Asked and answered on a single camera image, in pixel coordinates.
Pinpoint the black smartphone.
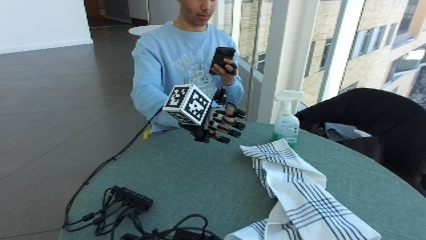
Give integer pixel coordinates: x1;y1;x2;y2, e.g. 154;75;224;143
209;46;237;75

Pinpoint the white cube with black markers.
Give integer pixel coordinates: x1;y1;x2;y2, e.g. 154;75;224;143
162;83;213;126

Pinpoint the clear spray bottle white trigger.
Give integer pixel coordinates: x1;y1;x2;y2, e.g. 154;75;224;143
271;89;307;146

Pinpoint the white window column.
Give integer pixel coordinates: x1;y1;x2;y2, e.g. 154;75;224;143
257;0;323;124

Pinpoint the the person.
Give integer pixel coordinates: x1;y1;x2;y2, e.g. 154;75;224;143
130;0;247;133

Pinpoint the white round table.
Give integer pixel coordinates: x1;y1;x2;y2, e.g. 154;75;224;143
128;24;166;37

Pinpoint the white towel with dark stripes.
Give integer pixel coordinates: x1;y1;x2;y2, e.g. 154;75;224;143
223;138;384;240

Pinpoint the pale blue cloth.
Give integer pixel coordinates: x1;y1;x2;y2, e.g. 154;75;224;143
324;121;373;142

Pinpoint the black hub box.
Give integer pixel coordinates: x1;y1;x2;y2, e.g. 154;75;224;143
111;185;155;213

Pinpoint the black power adapter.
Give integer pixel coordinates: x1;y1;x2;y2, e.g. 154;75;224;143
171;227;224;240

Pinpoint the long black glove cable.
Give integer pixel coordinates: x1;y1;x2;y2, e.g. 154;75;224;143
62;105;166;231

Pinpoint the bundle of black cables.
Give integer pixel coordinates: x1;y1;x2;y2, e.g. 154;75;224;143
63;186;224;240

